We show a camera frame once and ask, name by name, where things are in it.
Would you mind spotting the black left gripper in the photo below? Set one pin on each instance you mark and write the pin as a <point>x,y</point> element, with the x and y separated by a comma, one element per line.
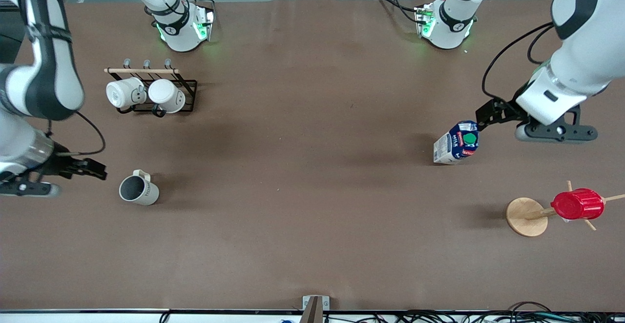
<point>509,109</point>

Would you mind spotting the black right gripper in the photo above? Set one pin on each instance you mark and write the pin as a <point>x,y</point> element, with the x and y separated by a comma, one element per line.
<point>54,165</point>

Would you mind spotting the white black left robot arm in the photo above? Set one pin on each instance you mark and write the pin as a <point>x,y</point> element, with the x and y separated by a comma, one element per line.
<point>586,45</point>

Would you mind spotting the blue white milk carton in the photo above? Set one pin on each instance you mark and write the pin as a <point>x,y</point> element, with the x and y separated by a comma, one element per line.
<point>451,145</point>

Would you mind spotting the white mug with HOME print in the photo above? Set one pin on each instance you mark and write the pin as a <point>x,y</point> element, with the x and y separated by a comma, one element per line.
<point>146,193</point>

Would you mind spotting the grey metal camera mount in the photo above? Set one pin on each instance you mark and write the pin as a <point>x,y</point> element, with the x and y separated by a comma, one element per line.
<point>315,308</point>

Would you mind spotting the wooden mug tree stand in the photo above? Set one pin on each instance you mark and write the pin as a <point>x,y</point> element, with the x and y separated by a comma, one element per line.
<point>526,218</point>

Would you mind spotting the white ceramic mug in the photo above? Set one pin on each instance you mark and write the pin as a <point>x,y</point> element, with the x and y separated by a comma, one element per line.
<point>166,94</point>
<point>119,93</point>

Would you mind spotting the red ribbed plastic cup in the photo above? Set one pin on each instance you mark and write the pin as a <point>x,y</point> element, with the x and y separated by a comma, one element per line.
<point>578,205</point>

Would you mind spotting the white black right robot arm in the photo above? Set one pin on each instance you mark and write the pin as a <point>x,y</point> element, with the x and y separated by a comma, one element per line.
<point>46,84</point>

